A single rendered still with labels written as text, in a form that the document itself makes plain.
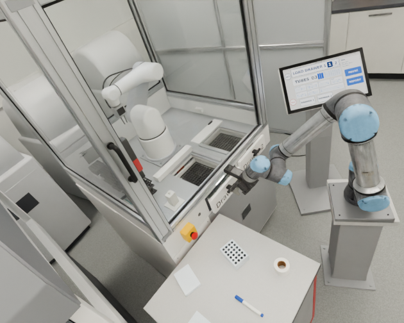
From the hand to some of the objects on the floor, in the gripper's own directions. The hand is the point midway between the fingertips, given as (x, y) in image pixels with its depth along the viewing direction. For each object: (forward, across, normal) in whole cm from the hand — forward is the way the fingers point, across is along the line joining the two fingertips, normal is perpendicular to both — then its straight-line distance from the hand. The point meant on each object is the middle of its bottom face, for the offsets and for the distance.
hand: (232, 187), depth 144 cm
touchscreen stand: (+68, +92, -63) cm, 131 cm away
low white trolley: (+62, -41, -71) cm, 103 cm away
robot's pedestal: (+44, +33, -97) cm, 112 cm away
